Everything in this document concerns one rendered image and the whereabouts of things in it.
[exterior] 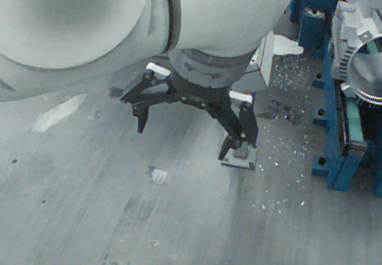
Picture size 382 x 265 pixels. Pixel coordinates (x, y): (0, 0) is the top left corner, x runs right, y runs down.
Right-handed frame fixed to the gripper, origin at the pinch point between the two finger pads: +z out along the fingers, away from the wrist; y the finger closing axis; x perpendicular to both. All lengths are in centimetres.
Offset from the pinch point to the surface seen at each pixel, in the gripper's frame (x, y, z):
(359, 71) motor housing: 29.7, 31.8, 2.2
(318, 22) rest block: 60, 27, 19
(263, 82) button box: 7.4, 8.7, -10.2
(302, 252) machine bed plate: -10.9, 25.6, 6.3
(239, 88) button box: 6.7, 5.7, -7.8
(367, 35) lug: 24.0, 24.9, -12.4
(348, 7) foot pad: 36.7, 23.7, -7.4
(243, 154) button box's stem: 7.1, 12.6, 13.8
